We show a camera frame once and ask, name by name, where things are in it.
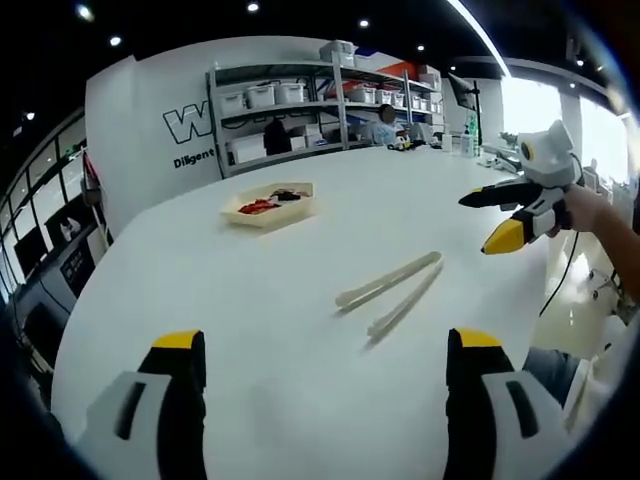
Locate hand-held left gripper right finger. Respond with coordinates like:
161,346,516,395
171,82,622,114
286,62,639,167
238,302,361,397
443,328,576,480

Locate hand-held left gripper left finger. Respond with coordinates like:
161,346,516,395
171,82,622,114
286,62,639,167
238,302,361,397
82,329,207,480

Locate cream food tongs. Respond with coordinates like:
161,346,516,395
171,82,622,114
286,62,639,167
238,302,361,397
334,251,445,346

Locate beige wooden container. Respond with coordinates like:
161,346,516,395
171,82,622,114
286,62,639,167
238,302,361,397
220,181,320,229

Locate long red food packet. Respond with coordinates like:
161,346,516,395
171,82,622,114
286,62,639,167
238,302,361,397
238,198,281,214

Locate person's right hand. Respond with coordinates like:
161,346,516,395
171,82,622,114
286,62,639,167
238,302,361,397
547,184,611,239

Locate grey white equipment parts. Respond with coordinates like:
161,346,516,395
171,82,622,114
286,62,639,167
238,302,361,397
477,144,526,174

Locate green bottle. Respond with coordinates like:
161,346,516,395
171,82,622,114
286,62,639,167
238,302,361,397
464,112,479,156

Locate person's jeans leg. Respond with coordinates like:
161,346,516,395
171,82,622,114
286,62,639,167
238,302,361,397
522,347,576,406

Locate white office chair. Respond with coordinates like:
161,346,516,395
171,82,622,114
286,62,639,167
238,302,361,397
589,269,626,301

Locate black monitor on pole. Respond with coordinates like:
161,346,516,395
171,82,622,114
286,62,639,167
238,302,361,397
447,72,482,151

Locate long ceiling light strip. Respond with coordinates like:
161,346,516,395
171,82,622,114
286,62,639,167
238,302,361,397
447,0,511,79

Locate grey metal shelf rack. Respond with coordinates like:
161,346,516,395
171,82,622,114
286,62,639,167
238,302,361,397
207,62,446,179

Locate black reception counter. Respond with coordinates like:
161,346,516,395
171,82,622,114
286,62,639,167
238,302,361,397
34,219,109,301

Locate black backpack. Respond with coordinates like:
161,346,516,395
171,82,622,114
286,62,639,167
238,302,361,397
263,119,292,156

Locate white cardboard box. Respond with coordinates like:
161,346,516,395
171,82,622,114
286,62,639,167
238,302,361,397
225,135,266,164

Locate group of white storage bins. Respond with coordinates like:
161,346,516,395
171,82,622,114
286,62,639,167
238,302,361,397
219,40,444,114

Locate black cable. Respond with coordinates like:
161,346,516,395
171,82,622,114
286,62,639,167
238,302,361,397
538,232,579,321

